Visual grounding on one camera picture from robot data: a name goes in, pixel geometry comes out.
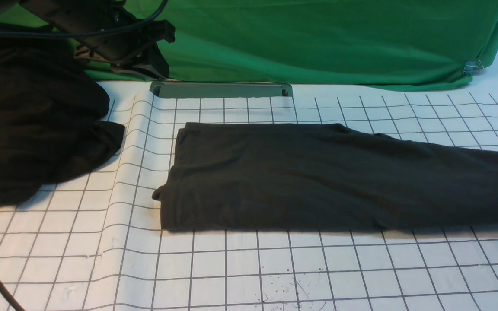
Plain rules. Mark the gray long sleeve shirt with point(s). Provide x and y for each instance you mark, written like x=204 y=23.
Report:
x=322 y=177

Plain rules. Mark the white grid paper mat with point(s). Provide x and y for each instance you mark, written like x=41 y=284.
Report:
x=95 y=243

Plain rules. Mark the pile of black clothes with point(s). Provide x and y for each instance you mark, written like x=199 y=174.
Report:
x=52 y=126

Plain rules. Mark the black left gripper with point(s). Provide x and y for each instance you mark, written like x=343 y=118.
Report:
x=134 y=51

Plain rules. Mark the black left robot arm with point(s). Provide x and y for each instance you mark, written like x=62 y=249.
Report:
x=105 y=30

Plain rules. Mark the silver binder clip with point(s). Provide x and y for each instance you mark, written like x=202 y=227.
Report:
x=472 y=68

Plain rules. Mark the gray metal tray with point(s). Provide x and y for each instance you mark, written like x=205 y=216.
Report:
x=192 y=90

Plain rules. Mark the green backdrop cloth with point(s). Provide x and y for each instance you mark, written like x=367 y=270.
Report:
x=400 y=45

